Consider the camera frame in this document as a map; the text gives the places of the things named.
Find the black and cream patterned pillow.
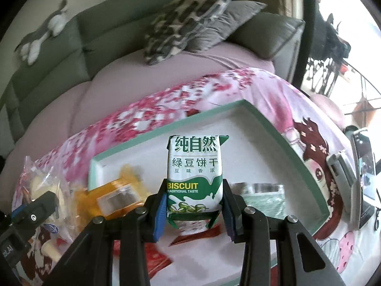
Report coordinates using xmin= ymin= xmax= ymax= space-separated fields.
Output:
xmin=144 ymin=0 xmax=239 ymax=66

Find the grey phone stand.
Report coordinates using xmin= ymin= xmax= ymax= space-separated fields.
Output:
xmin=326 ymin=152 xmax=358 ymax=215

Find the orange cracker packet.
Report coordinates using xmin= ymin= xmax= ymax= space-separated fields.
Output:
xmin=74 ymin=179 xmax=149 ymax=219

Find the green biscuit packet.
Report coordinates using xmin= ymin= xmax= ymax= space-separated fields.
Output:
xmin=231 ymin=183 xmax=286 ymax=218
xmin=165 ymin=134 xmax=230 ymax=236

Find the grey white plush toy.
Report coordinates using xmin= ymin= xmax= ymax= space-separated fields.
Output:
xmin=15 ymin=0 xmax=69 ymax=65

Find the grey green sofa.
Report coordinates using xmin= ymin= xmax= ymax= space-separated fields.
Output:
xmin=0 ymin=4 xmax=306 ymax=161

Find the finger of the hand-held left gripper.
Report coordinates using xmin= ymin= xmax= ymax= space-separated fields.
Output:
xmin=9 ymin=205 xmax=30 ymax=224
xmin=18 ymin=191 xmax=59 ymax=233

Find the teal shallow cardboard box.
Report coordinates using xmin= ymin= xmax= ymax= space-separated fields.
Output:
xmin=88 ymin=99 xmax=330 ymax=286

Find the clear bag of white candies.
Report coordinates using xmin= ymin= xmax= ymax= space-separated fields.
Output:
xmin=13 ymin=155 xmax=79 ymax=263

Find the grey pillow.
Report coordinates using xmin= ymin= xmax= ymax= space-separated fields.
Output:
xmin=185 ymin=0 xmax=267 ymax=51

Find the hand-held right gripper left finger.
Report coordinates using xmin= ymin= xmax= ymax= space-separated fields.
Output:
xmin=43 ymin=179 xmax=168 ymax=286

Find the yellow translucent snack packet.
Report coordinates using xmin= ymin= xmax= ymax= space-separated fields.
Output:
xmin=119 ymin=164 xmax=143 ymax=185

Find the black smartphone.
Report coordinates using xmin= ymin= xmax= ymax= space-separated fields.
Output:
xmin=351 ymin=128 xmax=378 ymax=230

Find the dark window frame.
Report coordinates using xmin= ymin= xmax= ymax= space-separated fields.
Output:
xmin=293 ymin=0 xmax=316 ymax=90

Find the metal railing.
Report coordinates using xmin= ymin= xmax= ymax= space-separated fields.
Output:
xmin=306 ymin=56 xmax=381 ymax=111

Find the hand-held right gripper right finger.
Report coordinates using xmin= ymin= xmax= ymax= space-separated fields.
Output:
xmin=208 ymin=179 xmax=347 ymax=286

